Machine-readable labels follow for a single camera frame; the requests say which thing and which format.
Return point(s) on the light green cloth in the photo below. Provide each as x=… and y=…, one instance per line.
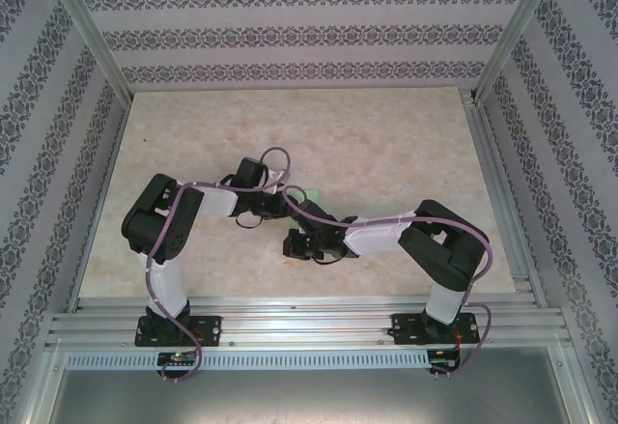
x=314, y=194

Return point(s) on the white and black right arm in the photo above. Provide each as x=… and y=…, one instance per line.
x=376, y=240

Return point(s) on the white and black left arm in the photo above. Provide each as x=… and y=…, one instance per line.
x=217, y=204

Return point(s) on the grey metal sheet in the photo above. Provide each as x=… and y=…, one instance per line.
x=309, y=397

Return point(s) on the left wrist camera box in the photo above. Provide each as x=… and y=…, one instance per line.
x=276, y=175

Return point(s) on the aluminium mounting rail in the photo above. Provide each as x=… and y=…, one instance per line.
x=299, y=322

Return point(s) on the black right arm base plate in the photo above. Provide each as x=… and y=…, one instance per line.
x=403, y=330

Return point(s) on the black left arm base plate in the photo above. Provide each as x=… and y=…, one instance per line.
x=212, y=330

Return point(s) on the aluminium side rail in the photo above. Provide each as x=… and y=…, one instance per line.
x=502, y=202
x=101, y=202

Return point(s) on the aluminium frame post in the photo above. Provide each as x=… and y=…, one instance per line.
x=516, y=28
x=87, y=28

